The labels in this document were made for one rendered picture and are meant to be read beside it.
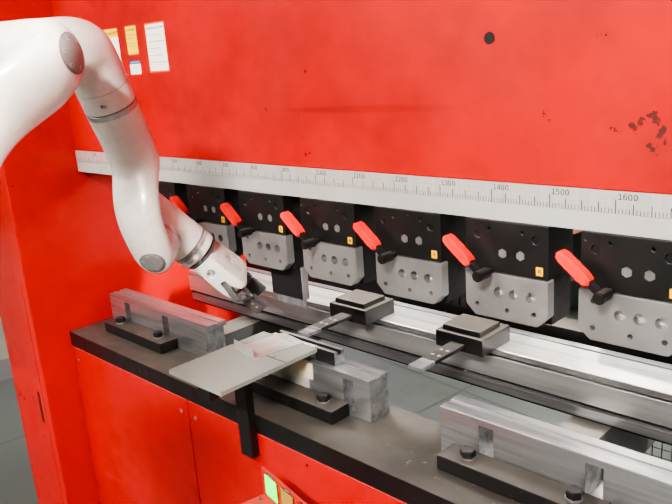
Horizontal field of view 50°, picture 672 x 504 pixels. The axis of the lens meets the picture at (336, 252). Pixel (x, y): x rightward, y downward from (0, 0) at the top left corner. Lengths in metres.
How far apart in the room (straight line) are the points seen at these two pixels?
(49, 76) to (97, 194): 1.25
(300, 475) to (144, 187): 0.68
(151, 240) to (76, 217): 0.96
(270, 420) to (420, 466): 0.36
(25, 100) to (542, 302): 0.80
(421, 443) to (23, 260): 1.27
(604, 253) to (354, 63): 0.54
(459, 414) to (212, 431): 0.66
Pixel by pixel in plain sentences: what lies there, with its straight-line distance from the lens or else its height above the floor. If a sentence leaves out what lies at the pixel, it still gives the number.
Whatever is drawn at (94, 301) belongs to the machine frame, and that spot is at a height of 0.94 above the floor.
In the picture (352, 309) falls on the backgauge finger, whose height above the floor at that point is 1.02.
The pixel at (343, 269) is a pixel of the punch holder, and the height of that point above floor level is 1.21.
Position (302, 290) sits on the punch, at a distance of 1.57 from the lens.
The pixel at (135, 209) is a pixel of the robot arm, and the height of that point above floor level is 1.38.
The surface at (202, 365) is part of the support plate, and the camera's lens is 1.56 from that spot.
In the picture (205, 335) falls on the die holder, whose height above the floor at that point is 0.94.
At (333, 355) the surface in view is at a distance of 1.55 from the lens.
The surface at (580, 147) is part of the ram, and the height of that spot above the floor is 1.46.
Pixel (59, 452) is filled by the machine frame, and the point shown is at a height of 0.51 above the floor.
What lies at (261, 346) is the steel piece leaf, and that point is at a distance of 1.62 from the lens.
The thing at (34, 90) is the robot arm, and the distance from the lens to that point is 1.06.
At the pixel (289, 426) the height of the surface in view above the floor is 0.88.
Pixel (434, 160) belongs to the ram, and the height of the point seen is 1.43.
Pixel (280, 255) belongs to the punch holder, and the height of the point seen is 1.21.
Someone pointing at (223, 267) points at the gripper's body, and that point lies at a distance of 1.43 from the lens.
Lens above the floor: 1.61
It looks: 15 degrees down
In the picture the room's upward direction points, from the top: 4 degrees counter-clockwise
